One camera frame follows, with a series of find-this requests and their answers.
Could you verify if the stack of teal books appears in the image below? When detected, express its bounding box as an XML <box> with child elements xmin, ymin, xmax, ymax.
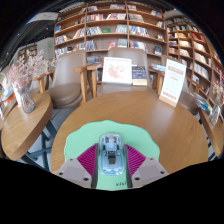
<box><xmin>151</xmin><ymin>63</ymin><xmax>167</xmax><ymax>73</ymax></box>

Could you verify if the glass vase with pink flowers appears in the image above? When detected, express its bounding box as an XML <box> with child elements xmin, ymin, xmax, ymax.
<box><xmin>6</xmin><ymin>49</ymin><xmax>59</xmax><ymax>115</ymax></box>

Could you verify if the white framed picture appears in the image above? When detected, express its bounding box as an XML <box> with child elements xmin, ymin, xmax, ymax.
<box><xmin>101</xmin><ymin>56</ymin><xmax>133</xmax><ymax>85</ymax></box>

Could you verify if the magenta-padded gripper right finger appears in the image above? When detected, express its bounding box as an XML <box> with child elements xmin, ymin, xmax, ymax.
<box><xmin>123</xmin><ymin>143</ymin><xmax>170</xmax><ymax>190</ymax></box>

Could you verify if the dark blue book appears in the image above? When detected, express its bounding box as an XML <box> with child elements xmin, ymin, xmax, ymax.
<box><xmin>131</xmin><ymin>65</ymin><xmax>148</xmax><ymax>87</ymax></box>

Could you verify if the curved wooden bookshelf unit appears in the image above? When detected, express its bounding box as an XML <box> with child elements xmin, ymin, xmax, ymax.
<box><xmin>165</xmin><ymin>14</ymin><xmax>224</xmax><ymax>98</ymax></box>

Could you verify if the green cloud-shaped mouse pad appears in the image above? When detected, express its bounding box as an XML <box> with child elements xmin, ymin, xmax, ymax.
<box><xmin>63</xmin><ymin>119</ymin><xmax>162</xmax><ymax>192</ymax></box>

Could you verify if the wide wooden bookshelf unit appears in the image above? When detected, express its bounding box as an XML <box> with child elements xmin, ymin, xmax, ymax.
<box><xmin>53</xmin><ymin>1</ymin><xmax>167</xmax><ymax>59</ymax></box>

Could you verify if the transparent blue computer mouse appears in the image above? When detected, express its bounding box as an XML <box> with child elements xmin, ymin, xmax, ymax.
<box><xmin>97</xmin><ymin>133</ymin><xmax>127</xmax><ymax>177</ymax></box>

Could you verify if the white sign on wooden base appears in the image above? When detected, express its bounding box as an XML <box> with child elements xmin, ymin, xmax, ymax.
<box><xmin>158</xmin><ymin>58</ymin><xmax>188</xmax><ymax>108</ymax></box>

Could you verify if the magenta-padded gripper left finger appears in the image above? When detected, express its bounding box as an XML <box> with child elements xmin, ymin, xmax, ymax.
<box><xmin>55</xmin><ymin>143</ymin><xmax>100</xmax><ymax>190</ymax></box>

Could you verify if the round wooden side table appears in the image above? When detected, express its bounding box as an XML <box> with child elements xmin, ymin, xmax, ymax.
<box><xmin>199</xmin><ymin>108</ymin><xmax>224</xmax><ymax>161</ymax></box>
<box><xmin>0</xmin><ymin>92</ymin><xmax>59</xmax><ymax>168</ymax></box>

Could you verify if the small distant bookshelf unit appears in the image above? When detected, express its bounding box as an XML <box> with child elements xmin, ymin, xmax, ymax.
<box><xmin>16</xmin><ymin>43</ymin><xmax>38</xmax><ymax>64</ymax></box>

